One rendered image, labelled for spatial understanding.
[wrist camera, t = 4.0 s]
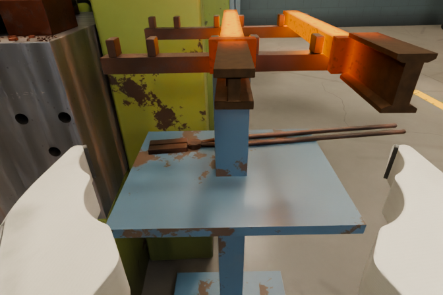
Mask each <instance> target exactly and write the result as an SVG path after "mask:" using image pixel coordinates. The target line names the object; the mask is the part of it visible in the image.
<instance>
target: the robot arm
mask: <svg viewBox="0 0 443 295"><path fill-rule="evenodd" d="M93 178H96V174H95V171H94V167H93V164H92V161H91V158H90V154H89V152H88V148H87V146H86V145H83V146H73V147H71V148H70V149H69V150H68V151H67V152H66V153H65V154H64V155H63V156H62V157H60V158H59V159H58V160H57V161H56V162H55V163H54V164H53V165H52V166H51V167H50V168H49V169H48V170H47V171H46V172H45V173H44V174H43V175H42V176H41V177H39V179H37V181H35V183H33V185H31V187H29V189H27V191H25V193H24V194H23V195H22V196H21V197H20V198H19V200H18V201H17V202H16V203H15V204H14V206H13V207H12V209H11V210H10V211H9V213H8V214H7V216H6V217H5V219H4V221H3V222H2V223H1V225H0V295H131V290H130V286H129V283H128V280H127V276H126V274H125V270H124V268H123V264H122V261H121V258H120V255H119V252H118V249H117V246H116V243H115V240H114V237H113V234H112V231H111V229H110V227H109V226H108V225H107V224H105V223H102V222H100V221H98V216H99V214H100V211H101V210H100V206H99V203H98V200H97V197H96V194H95V191H94V187H93V185H92V182H93ZM383 178H386V179H387V181H388V184H389V185H390V191H389V194H388V197H387V199H386V202H385V204H384V207H383V209H382V214H383V216H384V217H385V219H386V221H387V225H385V226H383V227H381V228H380V230H379V232H378V235H377V237H376V240H375V242H374V245H373V247H372V250H371V252H370V255H369V258H368V260H367V263H366V265H365V269H364V272H363V277H362V280H361V285H360V287H359V295H443V173H442V172H441V171H440V170H439V169H437V168H436V167H435V166H434V165H433V164H432V163H430V162H429V161H428V160H426V159H425V158H424V157H423V156H422V155H421V154H419V153H418V152H417V151H415V150H414V149H413V148H412V147H410V146H407V145H397V144H394V145H393V146H392V150H391V152H390V156H389V159H388V163H387V165H386V170H385V173H384V177H383Z"/></svg>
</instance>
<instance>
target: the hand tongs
mask: <svg viewBox="0 0 443 295"><path fill-rule="evenodd" d="M396 127H397V124H396V123H390V124H373V125H363V126H346V127H337V128H319V129H310V130H293V131H284V132H267V133H258V134H249V139H253V138H270V137H279V136H295V135H304V134H321V133H330V132H347V131H356V130H373V129H382V128H396ZM405 133H406V130H405V129H397V130H381V131H372V132H355V133H346V134H329V135H320V136H303V137H294V138H277V139H268V140H251V141H249V146H257V145H266V144H282V143H291V142H308V141H317V140H333V139H342V138H358V137H367V136H384V135H392V134H405ZM201 147H215V139H214V138H210V139H206V140H199V139H198V138H193V139H190V140H189V141H187V138H176V139H166V140H150V144H149V148H148V154H149V155H153V154H162V153H178V152H187V151H188V148H189V149H199V148H201Z"/></svg>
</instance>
